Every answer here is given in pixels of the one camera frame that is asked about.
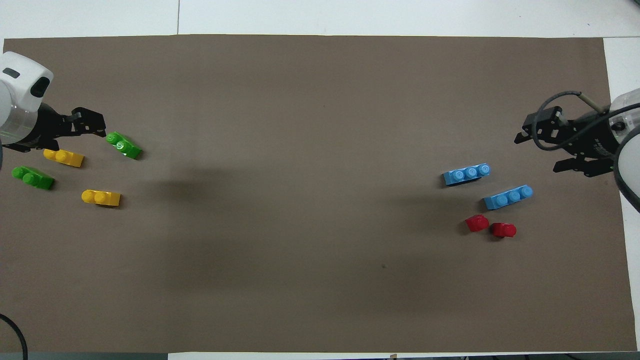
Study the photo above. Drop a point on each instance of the green two-stud block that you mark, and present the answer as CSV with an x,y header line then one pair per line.
x,y
32,177
124,145

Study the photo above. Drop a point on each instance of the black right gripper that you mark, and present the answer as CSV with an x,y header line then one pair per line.
x,y
592,140

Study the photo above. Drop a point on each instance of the brown table mat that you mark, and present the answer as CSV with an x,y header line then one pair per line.
x,y
320,100

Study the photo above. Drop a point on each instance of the red one-stud block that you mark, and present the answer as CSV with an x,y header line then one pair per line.
x,y
504,230
477,223

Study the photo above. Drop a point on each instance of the blue three-stud block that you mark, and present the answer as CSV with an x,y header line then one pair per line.
x,y
507,198
466,175

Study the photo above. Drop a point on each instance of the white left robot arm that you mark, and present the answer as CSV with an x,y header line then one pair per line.
x,y
22,85

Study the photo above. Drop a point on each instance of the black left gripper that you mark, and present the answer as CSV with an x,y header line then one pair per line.
x,y
47,127

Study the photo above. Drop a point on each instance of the yellow two-stud block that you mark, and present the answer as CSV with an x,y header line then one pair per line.
x,y
101,198
63,157

